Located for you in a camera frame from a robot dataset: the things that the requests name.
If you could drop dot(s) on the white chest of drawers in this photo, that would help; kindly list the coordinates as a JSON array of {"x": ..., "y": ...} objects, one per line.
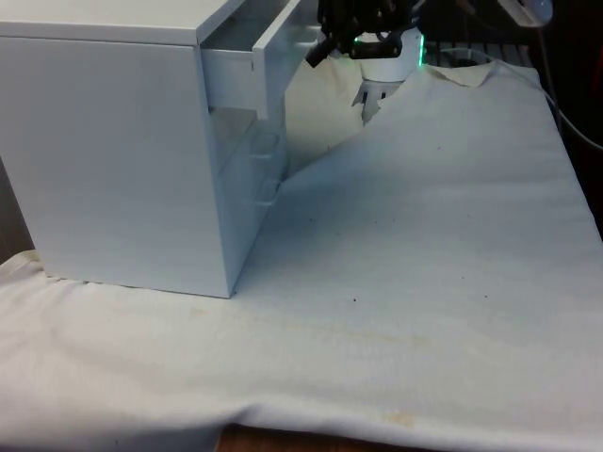
[{"x": 108, "y": 155}]

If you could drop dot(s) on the white drawer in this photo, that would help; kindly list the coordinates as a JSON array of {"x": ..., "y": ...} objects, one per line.
[{"x": 231, "y": 70}]

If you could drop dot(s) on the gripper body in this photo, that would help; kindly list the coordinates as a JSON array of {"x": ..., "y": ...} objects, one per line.
[{"x": 377, "y": 14}]

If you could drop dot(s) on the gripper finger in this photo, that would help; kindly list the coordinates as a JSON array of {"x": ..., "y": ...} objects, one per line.
[{"x": 318, "y": 53}]

